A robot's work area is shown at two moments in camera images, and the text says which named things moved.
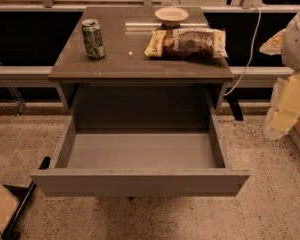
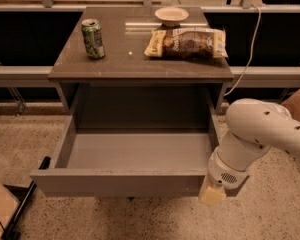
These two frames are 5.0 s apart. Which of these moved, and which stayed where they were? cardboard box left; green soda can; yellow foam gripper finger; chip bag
Moved: yellow foam gripper finger
Stayed: chip bag; green soda can; cardboard box left
